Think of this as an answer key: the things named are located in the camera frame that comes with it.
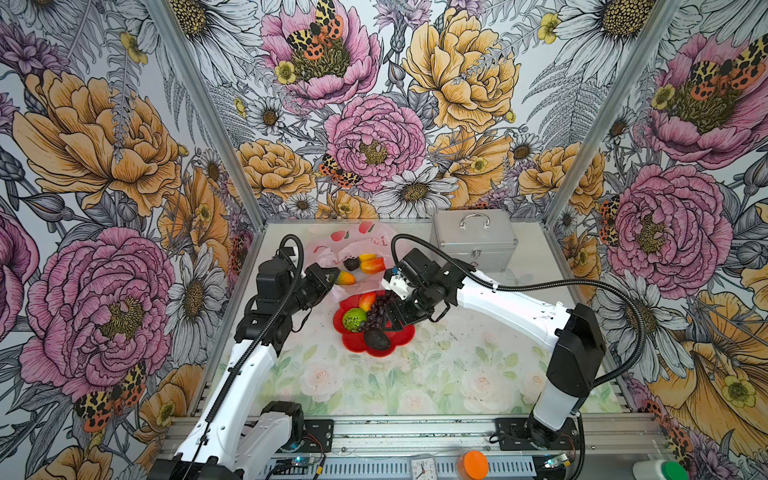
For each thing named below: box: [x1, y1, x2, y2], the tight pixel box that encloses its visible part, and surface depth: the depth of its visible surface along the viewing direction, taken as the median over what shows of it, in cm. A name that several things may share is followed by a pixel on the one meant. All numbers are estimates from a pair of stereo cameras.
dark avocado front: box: [364, 328, 391, 351], surface depth 88 cm
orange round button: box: [456, 450, 489, 480], surface depth 64 cm
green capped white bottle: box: [632, 460, 689, 480], surface depth 65 cm
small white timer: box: [410, 453, 438, 480], surface depth 70 cm
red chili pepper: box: [360, 257, 386, 274], surface depth 106 cm
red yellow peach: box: [359, 292, 377, 312], surface depth 96 cm
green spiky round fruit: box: [342, 308, 367, 333], surface depth 90 cm
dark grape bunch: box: [359, 293, 388, 332], surface depth 89 cm
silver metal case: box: [430, 209, 519, 273], surface depth 101 cm
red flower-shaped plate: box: [333, 294, 415, 358], surface depth 89 cm
